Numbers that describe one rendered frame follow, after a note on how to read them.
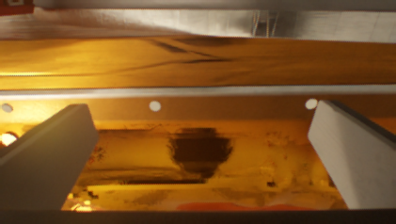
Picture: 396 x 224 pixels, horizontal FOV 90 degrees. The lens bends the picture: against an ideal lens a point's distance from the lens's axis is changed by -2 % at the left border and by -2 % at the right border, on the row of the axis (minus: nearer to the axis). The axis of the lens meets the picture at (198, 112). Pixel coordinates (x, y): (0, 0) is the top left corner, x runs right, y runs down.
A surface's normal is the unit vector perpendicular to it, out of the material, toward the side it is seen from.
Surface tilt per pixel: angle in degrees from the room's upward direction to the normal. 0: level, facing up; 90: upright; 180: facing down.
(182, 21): 90
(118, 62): 90
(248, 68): 90
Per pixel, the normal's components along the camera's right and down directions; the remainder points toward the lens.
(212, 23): -0.35, 0.49
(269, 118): -0.01, 0.43
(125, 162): -0.01, -0.11
